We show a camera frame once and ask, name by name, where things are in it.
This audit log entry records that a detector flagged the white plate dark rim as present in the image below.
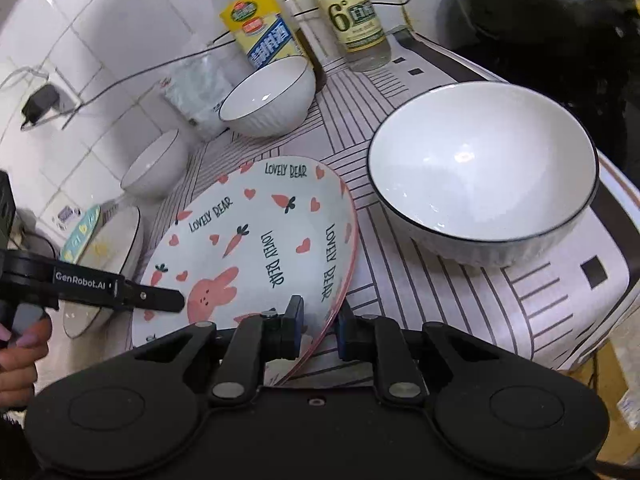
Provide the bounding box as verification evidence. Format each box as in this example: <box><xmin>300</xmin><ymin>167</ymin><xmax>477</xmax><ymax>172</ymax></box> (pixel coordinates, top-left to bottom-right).
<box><xmin>62</xmin><ymin>206</ymin><xmax>146</xmax><ymax>338</ymax></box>

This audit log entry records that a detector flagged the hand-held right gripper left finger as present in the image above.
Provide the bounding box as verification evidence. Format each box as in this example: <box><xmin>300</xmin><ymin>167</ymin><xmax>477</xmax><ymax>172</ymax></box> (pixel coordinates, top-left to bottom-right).
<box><xmin>132</xmin><ymin>295</ymin><xmax>306</xmax><ymax>408</ymax></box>

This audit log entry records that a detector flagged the clear vinegar bottle yellow cap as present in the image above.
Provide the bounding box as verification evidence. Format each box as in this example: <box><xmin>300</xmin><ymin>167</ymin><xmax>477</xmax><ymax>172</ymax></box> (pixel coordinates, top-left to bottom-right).
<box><xmin>300</xmin><ymin>0</ymin><xmax>392</xmax><ymax>72</ymax></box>

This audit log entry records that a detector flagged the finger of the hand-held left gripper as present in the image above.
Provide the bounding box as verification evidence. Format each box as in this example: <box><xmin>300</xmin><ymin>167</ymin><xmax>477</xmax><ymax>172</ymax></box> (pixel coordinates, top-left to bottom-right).
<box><xmin>123</xmin><ymin>279</ymin><xmax>187</xmax><ymax>314</ymax></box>

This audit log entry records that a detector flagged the clear plastic bag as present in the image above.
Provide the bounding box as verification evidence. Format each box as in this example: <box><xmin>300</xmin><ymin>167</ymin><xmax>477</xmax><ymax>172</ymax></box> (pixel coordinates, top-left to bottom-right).
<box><xmin>160</xmin><ymin>52</ymin><xmax>236</xmax><ymax>141</ymax></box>

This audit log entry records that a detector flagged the black power adapter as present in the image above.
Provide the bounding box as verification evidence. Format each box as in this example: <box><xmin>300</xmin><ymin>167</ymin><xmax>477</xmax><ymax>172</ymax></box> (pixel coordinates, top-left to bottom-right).
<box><xmin>20</xmin><ymin>84</ymin><xmax>60</xmax><ymax>131</ymax></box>

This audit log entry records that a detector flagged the teal plate yellow print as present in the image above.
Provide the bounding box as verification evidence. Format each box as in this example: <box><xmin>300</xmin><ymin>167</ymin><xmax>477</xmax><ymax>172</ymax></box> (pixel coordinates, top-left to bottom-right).
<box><xmin>60</xmin><ymin>205</ymin><xmax>103</xmax><ymax>263</ymax></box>

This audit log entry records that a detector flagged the oil bottle yellow label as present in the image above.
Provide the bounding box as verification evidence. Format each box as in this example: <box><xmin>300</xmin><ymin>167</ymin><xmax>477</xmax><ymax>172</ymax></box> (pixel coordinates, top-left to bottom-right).
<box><xmin>205</xmin><ymin>0</ymin><xmax>313</xmax><ymax>73</ymax></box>

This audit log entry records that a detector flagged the person's left hand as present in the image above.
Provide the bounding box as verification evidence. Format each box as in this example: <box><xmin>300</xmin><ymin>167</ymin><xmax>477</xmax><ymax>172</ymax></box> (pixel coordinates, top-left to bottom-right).
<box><xmin>0</xmin><ymin>317</ymin><xmax>53</xmax><ymax>408</ymax></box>

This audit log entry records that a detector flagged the white bowl dark rim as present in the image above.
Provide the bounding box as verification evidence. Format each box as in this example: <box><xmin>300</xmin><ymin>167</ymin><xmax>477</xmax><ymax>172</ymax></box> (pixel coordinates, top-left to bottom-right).
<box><xmin>218</xmin><ymin>55</ymin><xmax>317</xmax><ymax>138</ymax></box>
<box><xmin>120</xmin><ymin>129</ymin><xmax>188</xmax><ymax>201</ymax></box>
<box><xmin>367</xmin><ymin>81</ymin><xmax>600</xmax><ymax>267</ymax></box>

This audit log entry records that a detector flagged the black stove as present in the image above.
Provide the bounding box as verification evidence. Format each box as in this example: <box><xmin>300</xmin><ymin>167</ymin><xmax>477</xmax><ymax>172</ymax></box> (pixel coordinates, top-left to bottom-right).
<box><xmin>435</xmin><ymin>5</ymin><xmax>640</xmax><ymax>166</ymax></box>

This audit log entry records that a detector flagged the black pot glass lid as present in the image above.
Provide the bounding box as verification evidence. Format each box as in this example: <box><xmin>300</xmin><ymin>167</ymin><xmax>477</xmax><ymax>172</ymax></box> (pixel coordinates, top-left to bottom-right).
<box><xmin>447</xmin><ymin>0</ymin><xmax>640</xmax><ymax>51</ymax></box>

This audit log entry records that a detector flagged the black cable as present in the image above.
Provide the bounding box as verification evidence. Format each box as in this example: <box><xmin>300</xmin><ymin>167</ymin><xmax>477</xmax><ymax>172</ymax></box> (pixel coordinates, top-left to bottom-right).
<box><xmin>60</xmin><ymin>0</ymin><xmax>506</xmax><ymax>117</ymax></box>

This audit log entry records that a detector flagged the white plate pink rabbit print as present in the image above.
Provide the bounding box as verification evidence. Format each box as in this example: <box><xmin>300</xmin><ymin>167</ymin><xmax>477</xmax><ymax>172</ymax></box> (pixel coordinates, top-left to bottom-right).
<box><xmin>131</xmin><ymin>156</ymin><xmax>360</xmax><ymax>386</ymax></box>

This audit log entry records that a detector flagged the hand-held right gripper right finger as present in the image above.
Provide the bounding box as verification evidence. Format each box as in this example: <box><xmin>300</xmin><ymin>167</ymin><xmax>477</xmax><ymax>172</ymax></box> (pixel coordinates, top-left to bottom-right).
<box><xmin>335</xmin><ymin>309</ymin><xmax>506</xmax><ymax>406</ymax></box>

